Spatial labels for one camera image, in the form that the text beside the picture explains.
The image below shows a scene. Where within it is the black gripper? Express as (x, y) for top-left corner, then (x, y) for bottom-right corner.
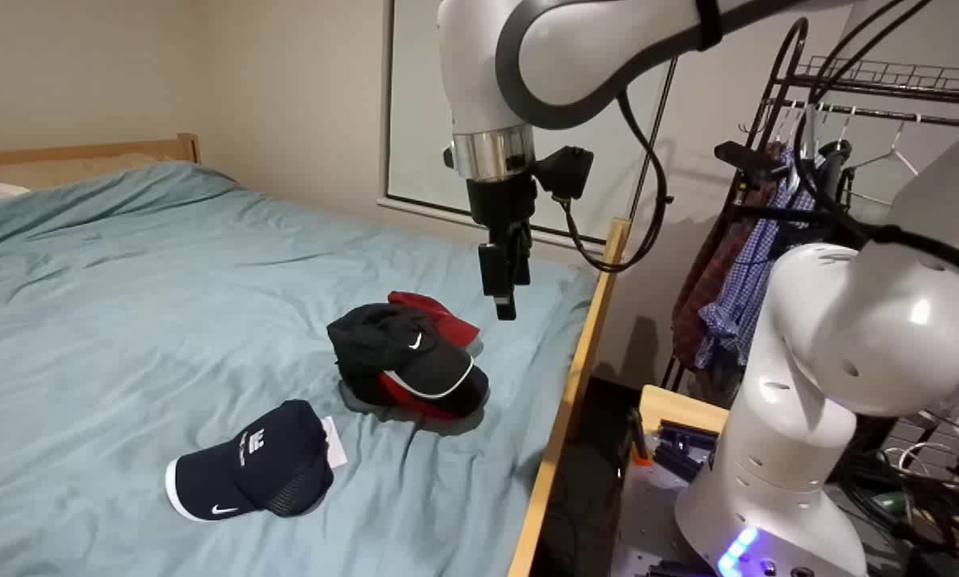
(464, 174), (541, 323)

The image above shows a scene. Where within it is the blue hanging shirt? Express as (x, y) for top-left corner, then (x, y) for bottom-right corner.
(701, 158), (815, 374)

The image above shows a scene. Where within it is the navy cap with white logo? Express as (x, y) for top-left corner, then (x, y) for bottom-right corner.
(162, 398), (349, 528)

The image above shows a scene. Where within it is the light wooden bed frame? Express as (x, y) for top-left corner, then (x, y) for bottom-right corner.
(0, 132), (637, 577)

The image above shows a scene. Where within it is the black and red cap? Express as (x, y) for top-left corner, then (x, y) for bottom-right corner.
(323, 302), (494, 423)

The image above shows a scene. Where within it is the red plaid hanging shirt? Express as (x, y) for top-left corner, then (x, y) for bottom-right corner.
(669, 208), (761, 368)

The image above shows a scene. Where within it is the white framed window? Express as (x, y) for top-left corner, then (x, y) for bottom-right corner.
(382, 0), (684, 248)

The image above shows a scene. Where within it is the black metal clothes rack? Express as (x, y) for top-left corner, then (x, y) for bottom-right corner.
(662, 55), (959, 398)

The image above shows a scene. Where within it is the light wooden board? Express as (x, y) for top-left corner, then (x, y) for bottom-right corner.
(637, 383), (735, 442)

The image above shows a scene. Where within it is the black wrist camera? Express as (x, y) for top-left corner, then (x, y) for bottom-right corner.
(531, 146), (596, 205)

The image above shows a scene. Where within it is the grey perforated mounting plate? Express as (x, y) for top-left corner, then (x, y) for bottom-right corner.
(609, 455), (718, 577)

